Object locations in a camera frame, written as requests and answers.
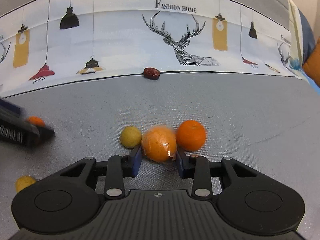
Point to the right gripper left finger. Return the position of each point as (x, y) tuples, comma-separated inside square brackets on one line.
[(118, 168)]

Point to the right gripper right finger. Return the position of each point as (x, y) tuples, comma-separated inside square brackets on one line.
[(196, 168)]

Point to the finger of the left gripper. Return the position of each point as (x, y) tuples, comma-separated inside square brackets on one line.
[(16, 130)]

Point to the small orange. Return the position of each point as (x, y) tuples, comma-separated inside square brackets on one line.
[(191, 135), (35, 120)]

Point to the orange cluster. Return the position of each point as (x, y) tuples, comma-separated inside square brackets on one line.
[(159, 143)]

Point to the small yellow-green fruit right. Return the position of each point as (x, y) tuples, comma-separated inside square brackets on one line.
[(130, 137)]

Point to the small yellow-green fruit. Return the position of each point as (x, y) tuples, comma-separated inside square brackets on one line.
[(23, 182), (130, 137)]

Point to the small yellow-green fruit lower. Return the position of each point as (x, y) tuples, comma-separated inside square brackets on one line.
[(23, 182)]

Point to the dark red date far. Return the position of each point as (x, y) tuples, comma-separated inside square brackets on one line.
[(151, 73)]

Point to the grey printed sofa cover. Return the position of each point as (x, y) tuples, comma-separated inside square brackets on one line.
[(78, 64)]

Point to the orange cushion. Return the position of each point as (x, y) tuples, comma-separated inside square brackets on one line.
[(312, 66)]

